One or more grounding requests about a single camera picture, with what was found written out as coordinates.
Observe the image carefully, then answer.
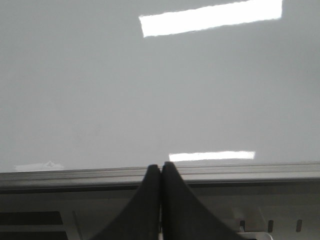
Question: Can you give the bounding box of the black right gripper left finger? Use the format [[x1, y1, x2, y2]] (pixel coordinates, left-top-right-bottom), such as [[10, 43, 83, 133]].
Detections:
[[92, 164, 161, 240]]

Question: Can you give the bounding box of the white whiteboard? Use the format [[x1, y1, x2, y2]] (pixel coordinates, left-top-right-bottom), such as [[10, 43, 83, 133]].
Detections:
[[0, 0, 320, 173]]

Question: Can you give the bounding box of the grey whiteboard frame rail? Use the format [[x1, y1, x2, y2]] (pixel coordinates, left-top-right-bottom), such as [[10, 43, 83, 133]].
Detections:
[[0, 162, 320, 194]]

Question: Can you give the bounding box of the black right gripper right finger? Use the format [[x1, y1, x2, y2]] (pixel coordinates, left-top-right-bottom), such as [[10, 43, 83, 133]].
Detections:
[[161, 162, 240, 240]]

